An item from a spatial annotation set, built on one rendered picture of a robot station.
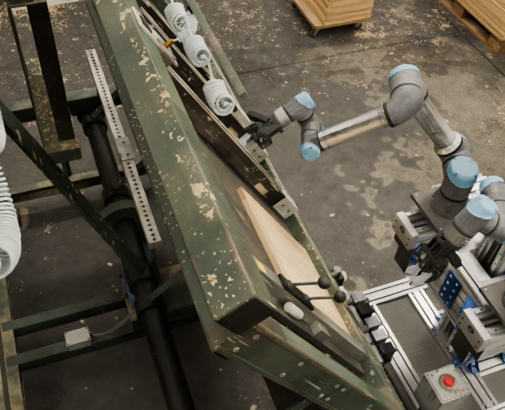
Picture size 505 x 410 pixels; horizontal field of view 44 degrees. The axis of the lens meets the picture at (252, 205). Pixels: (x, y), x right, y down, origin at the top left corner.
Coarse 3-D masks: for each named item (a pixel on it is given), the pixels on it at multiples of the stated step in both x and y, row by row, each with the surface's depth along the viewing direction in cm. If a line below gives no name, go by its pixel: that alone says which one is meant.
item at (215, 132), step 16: (192, 16) 185; (160, 48) 184; (176, 64) 190; (176, 80) 197; (192, 96) 204; (192, 112) 208; (208, 112) 212; (208, 128) 216; (224, 128) 224; (224, 144) 225; (240, 144) 233; (240, 160) 234; (256, 160) 246; (256, 176) 243; (272, 192) 254; (288, 208) 266
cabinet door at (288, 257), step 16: (240, 192) 215; (256, 208) 218; (256, 224) 205; (272, 224) 228; (272, 240) 211; (288, 240) 238; (272, 256) 197; (288, 256) 218; (304, 256) 249; (288, 272) 203; (304, 272) 229; (304, 288) 211; (320, 288) 239; (320, 304) 219; (336, 320) 226
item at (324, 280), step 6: (324, 276) 170; (288, 282) 174; (294, 282) 174; (300, 282) 173; (306, 282) 173; (312, 282) 172; (318, 282) 170; (324, 282) 169; (330, 282) 169; (324, 288) 169
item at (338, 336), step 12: (264, 264) 168; (264, 276) 163; (276, 276) 173; (276, 288) 169; (288, 300) 176; (312, 312) 187; (324, 324) 196; (336, 324) 209; (336, 336) 205; (348, 336) 216; (348, 348) 216; (360, 348) 223; (360, 360) 228
